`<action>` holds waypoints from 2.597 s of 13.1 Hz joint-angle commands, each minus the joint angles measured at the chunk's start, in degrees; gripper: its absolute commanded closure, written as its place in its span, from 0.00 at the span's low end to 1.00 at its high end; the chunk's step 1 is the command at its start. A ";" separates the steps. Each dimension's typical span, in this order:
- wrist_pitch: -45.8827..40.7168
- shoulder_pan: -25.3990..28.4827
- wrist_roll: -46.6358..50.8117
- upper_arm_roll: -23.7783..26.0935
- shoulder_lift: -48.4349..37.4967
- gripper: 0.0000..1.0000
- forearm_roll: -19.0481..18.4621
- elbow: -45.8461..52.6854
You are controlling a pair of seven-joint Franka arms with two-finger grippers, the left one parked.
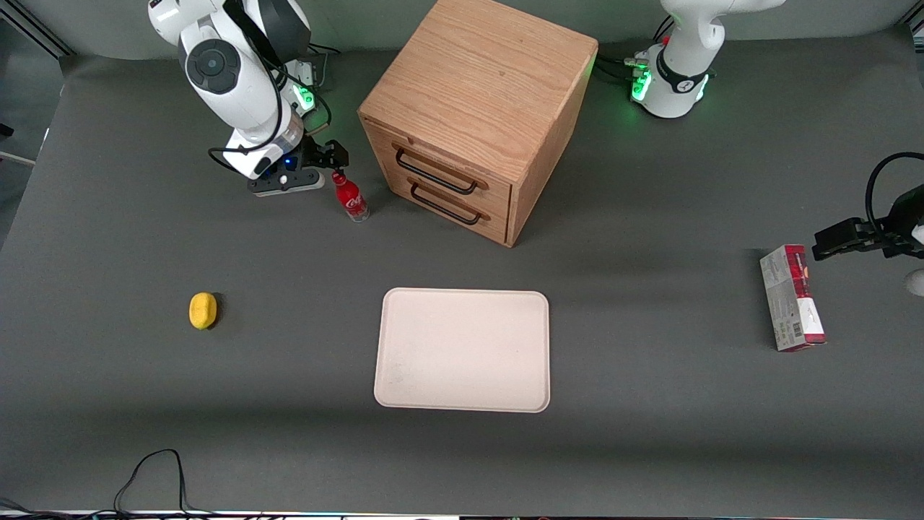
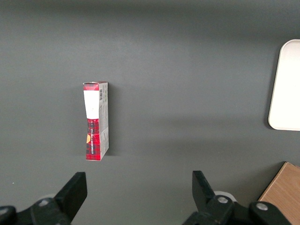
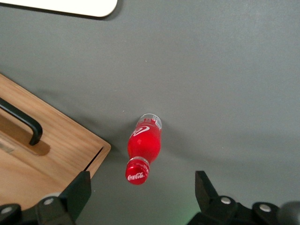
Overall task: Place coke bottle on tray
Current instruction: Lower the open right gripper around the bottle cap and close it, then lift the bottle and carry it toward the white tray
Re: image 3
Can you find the red coke bottle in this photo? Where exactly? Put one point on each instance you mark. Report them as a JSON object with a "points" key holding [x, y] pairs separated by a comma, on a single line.
{"points": [[144, 145]]}

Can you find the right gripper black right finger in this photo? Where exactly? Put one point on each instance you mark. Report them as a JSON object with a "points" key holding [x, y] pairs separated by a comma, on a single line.
{"points": [[206, 194]]}

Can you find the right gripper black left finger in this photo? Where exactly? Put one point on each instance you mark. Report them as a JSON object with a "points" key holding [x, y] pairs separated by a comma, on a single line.
{"points": [[75, 194]]}

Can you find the wooden drawer cabinet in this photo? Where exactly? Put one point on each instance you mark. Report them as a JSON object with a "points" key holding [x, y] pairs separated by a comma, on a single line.
{"points": [[58, 145]]}

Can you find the beige rectangular tray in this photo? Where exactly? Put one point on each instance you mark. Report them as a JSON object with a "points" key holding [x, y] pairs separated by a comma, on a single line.
{"points": [[70, 5]]}

